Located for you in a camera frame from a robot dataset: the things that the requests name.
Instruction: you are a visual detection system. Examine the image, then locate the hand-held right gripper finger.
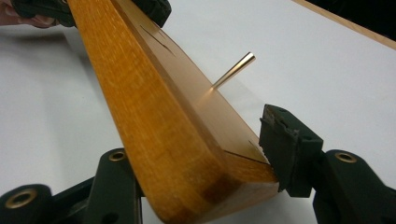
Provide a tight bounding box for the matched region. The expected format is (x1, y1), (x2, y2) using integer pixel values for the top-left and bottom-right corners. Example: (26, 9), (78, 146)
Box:
(259, 104), (325, 199)

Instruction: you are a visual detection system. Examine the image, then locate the brass peg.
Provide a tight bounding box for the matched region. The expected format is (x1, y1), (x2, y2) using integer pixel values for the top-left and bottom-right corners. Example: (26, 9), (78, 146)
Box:
(211, 51), (257, 90)

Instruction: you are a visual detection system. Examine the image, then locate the wooden board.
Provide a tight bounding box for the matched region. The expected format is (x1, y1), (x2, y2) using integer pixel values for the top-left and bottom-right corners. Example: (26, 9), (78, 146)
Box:
(66, 0), (280, 224)

